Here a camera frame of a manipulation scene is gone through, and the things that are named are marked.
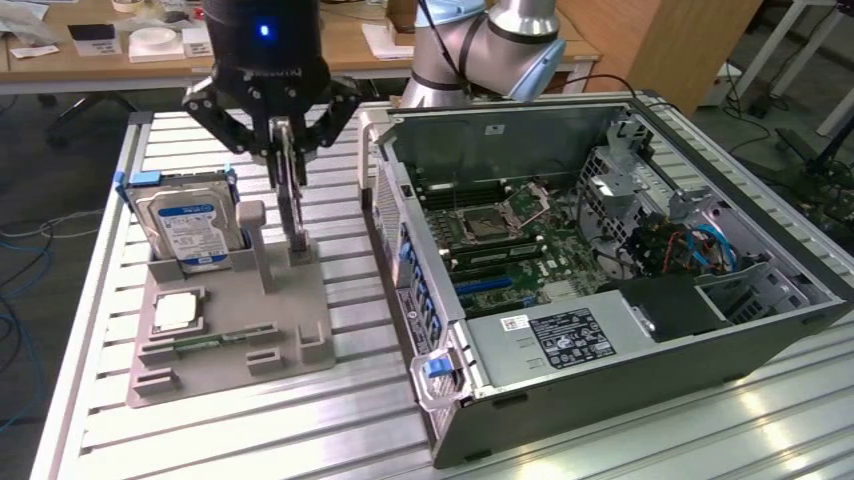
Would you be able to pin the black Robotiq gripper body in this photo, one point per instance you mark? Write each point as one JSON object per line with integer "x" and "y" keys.
{"x": 267, "y": 60}

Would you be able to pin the graphics card with metal bracket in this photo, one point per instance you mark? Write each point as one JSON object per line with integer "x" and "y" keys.
{"x": 291, "y": 205}

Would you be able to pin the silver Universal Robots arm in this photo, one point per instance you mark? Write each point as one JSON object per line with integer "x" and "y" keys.
{"x": 507, "y": 30}

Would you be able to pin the black expansion slot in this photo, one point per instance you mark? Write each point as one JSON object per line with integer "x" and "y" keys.
{"x": 479, "y": 275}

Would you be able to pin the blue expansion slot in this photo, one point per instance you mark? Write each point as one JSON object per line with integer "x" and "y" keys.
{"x": 483, "y": 286}

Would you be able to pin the small plain white box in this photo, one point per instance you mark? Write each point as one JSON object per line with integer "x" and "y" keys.
{"x": 195, "y": 42}

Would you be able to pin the white paper booklet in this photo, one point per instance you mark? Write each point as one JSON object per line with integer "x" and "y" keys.
{"x": 387, "y": 42}

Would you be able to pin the white box with round dish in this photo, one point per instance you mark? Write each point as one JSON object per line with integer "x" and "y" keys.
{"x": 156, "y": 45}

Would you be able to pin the hard disk with blue rails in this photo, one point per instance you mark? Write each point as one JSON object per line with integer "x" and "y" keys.
{"x": 190, "y": 225}

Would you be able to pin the black chair base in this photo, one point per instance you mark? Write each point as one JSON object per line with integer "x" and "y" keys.
{"x": 80, "y": 112}

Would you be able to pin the wooden desk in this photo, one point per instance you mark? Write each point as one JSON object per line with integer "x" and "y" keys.
{"x": 100, "y": 67}

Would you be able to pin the brown cardboard box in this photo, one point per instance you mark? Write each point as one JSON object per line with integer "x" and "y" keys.
{"x": 401, "y": 15}

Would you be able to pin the white tape roll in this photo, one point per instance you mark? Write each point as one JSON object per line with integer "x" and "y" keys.
{"x": 126, "y": 5}

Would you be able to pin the white box with black top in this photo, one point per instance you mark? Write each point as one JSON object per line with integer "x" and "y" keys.
{"x": 94, "y": 40}

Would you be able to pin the CPU socket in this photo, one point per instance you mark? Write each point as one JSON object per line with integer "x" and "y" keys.
{"x": 486, "y": 225}

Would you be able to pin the white paper label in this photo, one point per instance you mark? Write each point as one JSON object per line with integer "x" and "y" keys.
{"x": 34, "y": 51}

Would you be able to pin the metal socket cover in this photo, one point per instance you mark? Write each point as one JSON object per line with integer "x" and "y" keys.
{"x": 530, "y": 200}

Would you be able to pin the clear plastic bag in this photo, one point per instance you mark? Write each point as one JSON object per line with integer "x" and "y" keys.
{"x": 23, "y": 20}

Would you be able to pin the installed RAM stick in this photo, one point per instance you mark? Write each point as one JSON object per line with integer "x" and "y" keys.
{"x": 497, "y": 252}

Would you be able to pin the silver CPU chip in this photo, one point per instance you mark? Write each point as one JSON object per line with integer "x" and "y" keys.
{"x": 175, "y": 311}

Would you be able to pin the green RAM stick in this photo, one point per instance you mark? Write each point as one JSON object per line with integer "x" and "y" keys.
{"x": 207, "y": 342}

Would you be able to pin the green motherboard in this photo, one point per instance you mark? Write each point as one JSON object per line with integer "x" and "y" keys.
{"x": 547, "y": 270}

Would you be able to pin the metal disk bay cage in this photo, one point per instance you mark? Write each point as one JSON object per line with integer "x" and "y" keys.
{"x": 614, "y": 200}

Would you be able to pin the grey plastic parts rack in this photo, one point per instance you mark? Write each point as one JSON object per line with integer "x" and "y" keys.
{"x": 220, "y": 370}

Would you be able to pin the wooden cabinet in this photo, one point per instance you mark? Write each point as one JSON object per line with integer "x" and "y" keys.
{"x": 667, "y": 50}

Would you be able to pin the blue case latch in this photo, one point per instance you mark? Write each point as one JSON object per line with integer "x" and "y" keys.
{"x": 441, "y": 369}

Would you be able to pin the grey power supply unit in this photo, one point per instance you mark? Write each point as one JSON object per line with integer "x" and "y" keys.
{"x": 521, "y": 360}

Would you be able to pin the open grey PC case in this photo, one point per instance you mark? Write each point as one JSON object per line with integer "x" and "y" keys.
{"x": 601, "y": 400}

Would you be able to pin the black floor stand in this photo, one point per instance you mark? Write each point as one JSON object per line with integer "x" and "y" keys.
{"x": 824, "y": 150}

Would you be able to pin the white table frame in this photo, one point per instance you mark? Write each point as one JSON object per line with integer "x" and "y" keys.
{"x": 810, "y": 60}

